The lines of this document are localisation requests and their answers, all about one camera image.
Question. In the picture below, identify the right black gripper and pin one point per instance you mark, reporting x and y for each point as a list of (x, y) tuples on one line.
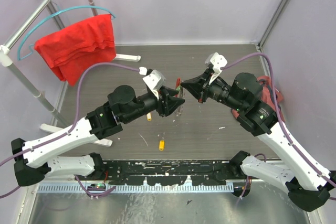
[(199, 86)]

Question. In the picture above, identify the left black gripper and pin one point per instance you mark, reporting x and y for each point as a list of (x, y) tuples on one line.
[(170, 103)]

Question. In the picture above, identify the yellow tag key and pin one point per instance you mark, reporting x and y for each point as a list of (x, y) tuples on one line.
[(149, 117), (161, 144)]

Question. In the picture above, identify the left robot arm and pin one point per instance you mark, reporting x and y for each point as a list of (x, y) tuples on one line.
[(41, 158)]

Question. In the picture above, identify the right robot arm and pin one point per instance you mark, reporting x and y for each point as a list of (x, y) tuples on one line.
[(306, 182)]

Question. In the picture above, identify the reddish shirt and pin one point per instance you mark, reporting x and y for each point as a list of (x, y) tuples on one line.
[(273, 90)]

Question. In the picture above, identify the red cloth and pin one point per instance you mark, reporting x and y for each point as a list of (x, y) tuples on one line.
[(72, 50)]

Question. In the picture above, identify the teal clothes hanger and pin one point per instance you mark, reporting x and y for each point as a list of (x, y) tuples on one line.
[(19, 57)]

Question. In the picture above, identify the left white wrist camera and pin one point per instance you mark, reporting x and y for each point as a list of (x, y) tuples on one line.
[(153, 80)]

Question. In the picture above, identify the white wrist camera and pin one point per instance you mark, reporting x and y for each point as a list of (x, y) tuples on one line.
[(217, 62), (153, 80)]

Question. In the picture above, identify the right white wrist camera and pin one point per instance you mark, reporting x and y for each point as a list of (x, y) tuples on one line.
[(217, 62)]

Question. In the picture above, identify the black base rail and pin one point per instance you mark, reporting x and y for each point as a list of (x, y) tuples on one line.
[(167, 172)]

